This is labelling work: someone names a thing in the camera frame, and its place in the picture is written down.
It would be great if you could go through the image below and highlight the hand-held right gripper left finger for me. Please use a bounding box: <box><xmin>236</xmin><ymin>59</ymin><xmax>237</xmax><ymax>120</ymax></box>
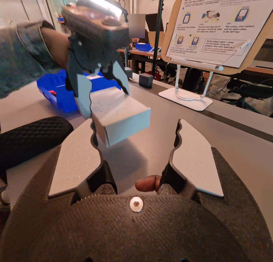
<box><xmin>49</xmin><ymin>118</ymin><xmax>118</xmax><ymax>199</ymax></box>

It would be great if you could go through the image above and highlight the printed instruction sheet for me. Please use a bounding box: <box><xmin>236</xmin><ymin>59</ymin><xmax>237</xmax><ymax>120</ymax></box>
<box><xmin>166</xmin><ymin>0</ymin><xmax>273</xmax><ymax>68</ymax></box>

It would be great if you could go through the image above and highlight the black monitor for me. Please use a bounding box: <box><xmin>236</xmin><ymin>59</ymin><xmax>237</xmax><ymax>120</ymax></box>
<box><xmin>146</xmin><ymin>13</ymin><xmax>165</xmax><ymax>32</ymax></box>

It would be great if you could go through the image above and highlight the dark grey cube device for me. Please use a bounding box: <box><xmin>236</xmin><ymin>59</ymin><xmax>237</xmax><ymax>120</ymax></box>
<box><xmin>139</xmin><ymin>73</ymin><xmax>154</xmax><ymax>88</ymax></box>

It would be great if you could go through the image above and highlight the small blue plastic bin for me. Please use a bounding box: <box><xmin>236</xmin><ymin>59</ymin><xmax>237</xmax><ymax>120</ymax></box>
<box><xmin>135</xmin><ymin>43</ymin><xmax>154</xmax><ymax>51</ymax></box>

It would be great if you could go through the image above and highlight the red bag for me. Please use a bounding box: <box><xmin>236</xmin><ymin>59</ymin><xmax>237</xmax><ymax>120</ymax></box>
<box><xmin>147</xmin><ymin>69</ymin><xmax>162</xmax><ymax>81</ymax></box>

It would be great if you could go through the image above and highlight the person's left hand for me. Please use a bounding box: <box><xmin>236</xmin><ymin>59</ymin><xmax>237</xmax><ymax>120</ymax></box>
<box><xmin>41</xmin><ymin>28</ymin><xmax>72</xmax><ymax>70</ymax></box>

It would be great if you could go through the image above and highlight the person's right hand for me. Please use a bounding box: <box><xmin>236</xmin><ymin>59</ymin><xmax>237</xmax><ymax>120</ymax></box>
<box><xmin>135</xmin><ymin>174</ymin><xmax>162</xmax><ymax>192</ymax></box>

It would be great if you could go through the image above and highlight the person's left forearm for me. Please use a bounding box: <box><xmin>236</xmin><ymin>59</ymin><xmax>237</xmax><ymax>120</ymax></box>
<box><xmin>0</xmin><ymin>20</ymin><xmax>64</xmax><ymax>99</ymax></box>

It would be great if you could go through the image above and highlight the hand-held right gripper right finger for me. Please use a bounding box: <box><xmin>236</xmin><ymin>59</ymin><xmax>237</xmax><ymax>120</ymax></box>
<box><xmin>160</xmin><ymin>118</ymin><xmax>224</xmax><ymax>199</ymax></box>

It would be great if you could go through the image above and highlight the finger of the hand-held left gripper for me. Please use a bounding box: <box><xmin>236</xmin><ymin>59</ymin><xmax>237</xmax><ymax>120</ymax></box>
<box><xmin>74</xmin><ymin>74</ymin><xmax>93</xmax><ymax>120</ymax></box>
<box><xmin>102</xmin><ymin>59</ymin><xmax>130</xmax><ymax>95</ymax></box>

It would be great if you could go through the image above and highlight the large blue plastic bin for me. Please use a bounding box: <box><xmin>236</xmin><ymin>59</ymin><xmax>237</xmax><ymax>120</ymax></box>
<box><xmin>36</xmin><ymin>71</ymin><xmax>122</xmax><ymax>114</ymax></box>

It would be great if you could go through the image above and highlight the black mesh pad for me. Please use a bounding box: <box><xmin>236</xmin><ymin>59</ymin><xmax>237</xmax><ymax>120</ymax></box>
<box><xmin>0</xmin><ymin>116</ymin><xmax>74</xmax><ymax>175</ymax></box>

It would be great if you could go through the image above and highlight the black vertical pole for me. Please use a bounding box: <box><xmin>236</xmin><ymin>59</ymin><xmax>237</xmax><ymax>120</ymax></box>
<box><xmin>152</xmin><ymin>0</ymin><xmax>165</xmax><ymax>79</ymax></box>

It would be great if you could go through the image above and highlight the wooden document stand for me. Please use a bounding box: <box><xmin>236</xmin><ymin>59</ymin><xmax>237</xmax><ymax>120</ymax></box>
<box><xmin>158</xmin><ymin>0</ymin><xmax>273</xmax><ymax>111</ymax></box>

